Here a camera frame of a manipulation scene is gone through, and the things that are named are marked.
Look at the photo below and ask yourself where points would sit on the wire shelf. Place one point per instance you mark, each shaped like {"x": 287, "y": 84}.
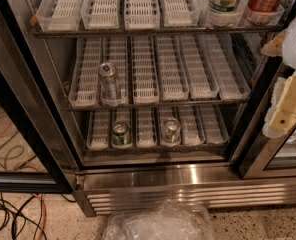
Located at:
{"x": 38, "y": 33}
{"x": 176, "y": 103}
{"x": 158, "y": 149}

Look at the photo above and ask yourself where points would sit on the right glass fridge door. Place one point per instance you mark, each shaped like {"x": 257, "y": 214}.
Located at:
{"x": 270, "y": 154}

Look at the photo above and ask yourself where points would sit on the bottom wire shelf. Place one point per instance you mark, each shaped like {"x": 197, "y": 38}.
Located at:
{"x": 158, "y": 149}

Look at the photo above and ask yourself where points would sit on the silver blue can middle shelf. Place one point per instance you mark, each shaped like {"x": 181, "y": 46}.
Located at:
{"x": 110, "y": 81}

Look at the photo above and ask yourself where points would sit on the middle wire shelf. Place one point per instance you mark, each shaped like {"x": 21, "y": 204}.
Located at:
{"x": 176, "y": 103}

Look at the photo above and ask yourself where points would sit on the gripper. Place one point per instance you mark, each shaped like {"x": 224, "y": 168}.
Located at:
{"x": 284, "y": 117}

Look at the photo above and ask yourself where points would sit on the clear crumpled plastic bag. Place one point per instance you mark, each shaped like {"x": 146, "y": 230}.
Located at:
{"x": 169, "y": 221}

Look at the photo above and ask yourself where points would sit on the stainless steel fridge body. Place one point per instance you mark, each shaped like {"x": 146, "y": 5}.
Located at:
{"x": 109, "y": 183}

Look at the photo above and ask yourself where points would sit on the top wire shelf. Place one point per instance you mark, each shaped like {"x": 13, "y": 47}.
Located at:
{"x": 38, "y": 33}

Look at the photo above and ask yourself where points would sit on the glass fridge door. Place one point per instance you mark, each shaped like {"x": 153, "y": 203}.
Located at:
{"x": 270, "y": 154}
{"x": 32, "y": 73}

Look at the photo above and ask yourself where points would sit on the left glass fridge door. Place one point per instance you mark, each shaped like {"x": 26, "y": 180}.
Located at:
{"x": 32, "y": 73}

